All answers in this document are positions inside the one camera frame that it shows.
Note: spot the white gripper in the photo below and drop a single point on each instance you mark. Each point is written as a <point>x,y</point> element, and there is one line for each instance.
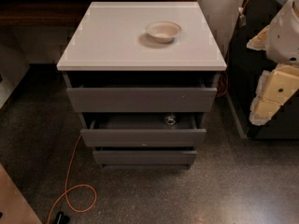
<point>284,37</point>

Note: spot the white cabinet countertop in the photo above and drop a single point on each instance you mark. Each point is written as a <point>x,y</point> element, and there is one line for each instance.
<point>112,37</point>

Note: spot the black cable plug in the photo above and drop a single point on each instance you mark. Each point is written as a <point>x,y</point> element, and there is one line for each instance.
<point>61,218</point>

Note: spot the white paper bowl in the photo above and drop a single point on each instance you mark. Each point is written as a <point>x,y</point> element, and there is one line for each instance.
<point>163,31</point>

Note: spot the brown wooden board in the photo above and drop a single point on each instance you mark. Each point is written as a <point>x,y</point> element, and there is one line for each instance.
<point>14,208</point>

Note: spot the grey top drawer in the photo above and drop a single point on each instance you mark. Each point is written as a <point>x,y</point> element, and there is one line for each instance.
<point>141,99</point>

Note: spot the grey bottom drawer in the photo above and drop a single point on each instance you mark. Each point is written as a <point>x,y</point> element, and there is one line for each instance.
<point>145,156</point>

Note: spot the grey drawer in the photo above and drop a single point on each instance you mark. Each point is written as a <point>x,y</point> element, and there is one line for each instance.
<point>141,99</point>
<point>145,156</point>
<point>142,130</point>

